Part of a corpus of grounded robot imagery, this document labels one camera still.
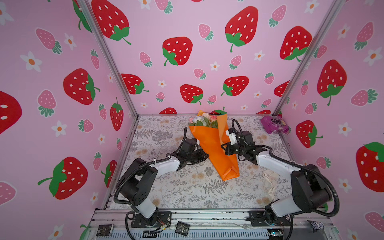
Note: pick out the black tag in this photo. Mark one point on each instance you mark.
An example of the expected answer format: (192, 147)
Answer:
(104, 230)
(182, 228)

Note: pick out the aluminium front rail frame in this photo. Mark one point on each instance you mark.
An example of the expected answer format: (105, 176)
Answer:
(219, 224)

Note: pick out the black tag middle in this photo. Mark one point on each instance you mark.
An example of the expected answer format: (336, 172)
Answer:
(182, 228)

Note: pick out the white rose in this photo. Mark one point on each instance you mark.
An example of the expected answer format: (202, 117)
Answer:
(199, 121)

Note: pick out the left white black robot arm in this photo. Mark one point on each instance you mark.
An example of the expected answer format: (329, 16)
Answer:
(134, 186)

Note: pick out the black tag left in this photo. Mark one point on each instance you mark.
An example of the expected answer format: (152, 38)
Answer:
(104, 230)

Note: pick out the aluminium corner post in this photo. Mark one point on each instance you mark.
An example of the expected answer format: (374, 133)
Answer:
(321, 33)
(90, 18)

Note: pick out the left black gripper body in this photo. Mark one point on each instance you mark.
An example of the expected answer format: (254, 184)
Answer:
(195, 157)

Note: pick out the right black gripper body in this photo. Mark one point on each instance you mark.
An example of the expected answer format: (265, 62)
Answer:
(241, 151)

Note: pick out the left aluminium corner post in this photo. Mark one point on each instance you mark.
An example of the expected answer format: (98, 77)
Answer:
(90, 18)

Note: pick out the orange wrapping paper sheet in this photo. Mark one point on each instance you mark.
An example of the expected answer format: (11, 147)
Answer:
(211, 137)

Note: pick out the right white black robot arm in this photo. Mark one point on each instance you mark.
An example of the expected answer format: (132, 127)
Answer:
(311, 191)

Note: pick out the right aluminium corner post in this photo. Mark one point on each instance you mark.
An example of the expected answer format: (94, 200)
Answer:
(321, 33)

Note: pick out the purple snack packet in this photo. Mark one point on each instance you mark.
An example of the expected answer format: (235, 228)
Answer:
(274, 125)

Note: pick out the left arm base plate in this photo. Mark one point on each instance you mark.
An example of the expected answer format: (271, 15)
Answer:
(157, 220)

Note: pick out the white ribbon strip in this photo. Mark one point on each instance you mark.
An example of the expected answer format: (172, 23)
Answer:
(270, 183)

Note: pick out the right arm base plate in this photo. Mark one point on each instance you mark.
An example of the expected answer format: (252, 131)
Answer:
(258, 219)

